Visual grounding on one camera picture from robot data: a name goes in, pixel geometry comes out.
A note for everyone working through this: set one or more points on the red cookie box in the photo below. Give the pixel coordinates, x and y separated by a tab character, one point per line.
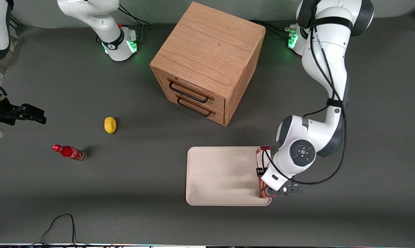
262	155

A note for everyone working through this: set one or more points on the yellow lemon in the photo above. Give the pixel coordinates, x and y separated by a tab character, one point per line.
110	125

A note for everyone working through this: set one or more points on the red cola bottle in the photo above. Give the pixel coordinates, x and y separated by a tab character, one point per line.
69	152

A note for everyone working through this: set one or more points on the beige plastic tray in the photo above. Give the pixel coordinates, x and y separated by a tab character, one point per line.
221	175

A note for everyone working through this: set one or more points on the wooden drawer cabinet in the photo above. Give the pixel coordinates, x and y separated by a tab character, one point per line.
210	41

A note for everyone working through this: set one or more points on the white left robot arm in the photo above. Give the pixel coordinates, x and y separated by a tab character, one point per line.
331	55

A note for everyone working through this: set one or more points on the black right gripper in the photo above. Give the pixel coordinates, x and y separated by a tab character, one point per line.
0	112

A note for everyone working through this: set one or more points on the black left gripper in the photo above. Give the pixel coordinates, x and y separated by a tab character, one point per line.
259	171

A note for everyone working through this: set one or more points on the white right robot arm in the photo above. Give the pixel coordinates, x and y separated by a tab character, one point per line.
90	13

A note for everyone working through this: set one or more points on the wooden drawer front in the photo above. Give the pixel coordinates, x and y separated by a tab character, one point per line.
217	100
218	116

